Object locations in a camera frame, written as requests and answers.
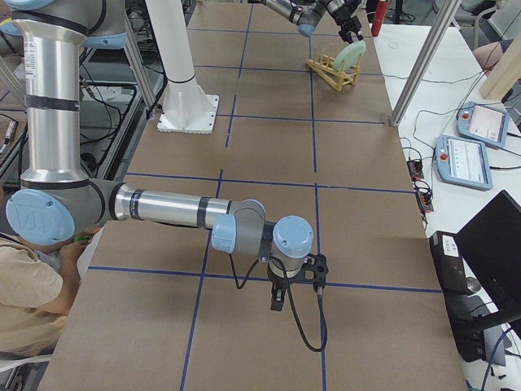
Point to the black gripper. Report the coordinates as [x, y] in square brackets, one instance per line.
[280, 283]
[344, 19]

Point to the pale green plate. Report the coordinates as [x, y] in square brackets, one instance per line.
[349, 56]

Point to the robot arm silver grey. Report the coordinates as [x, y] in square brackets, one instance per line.
[57, 199]
[306, 15]

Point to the red cylinder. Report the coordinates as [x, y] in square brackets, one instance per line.
[379, 17]

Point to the wooden dish rack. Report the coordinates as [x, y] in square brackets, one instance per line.
[321, 61]

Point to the small orange black connector box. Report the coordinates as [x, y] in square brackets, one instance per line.
[414, 163]

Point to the teach pendant far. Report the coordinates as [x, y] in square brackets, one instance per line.
[483, 123]

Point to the teach pendant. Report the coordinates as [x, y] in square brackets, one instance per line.
[483, 123]
[463, 162]

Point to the wooden beam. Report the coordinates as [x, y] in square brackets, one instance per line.
[505, 73]

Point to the teach pendant near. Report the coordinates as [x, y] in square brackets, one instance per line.
[463, 162]

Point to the black computer box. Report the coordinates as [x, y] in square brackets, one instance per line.
[449, 265]

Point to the black monitor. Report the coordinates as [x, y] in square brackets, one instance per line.
[490, 245]

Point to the seated person beige clothes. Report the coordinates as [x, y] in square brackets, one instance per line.
[39, 285]

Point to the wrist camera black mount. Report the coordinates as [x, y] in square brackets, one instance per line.
[315, 271]

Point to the aluminium frame post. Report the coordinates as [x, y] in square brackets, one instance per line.
[429, 47]

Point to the white pedestal column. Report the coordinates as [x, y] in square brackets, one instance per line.
[185, 108]

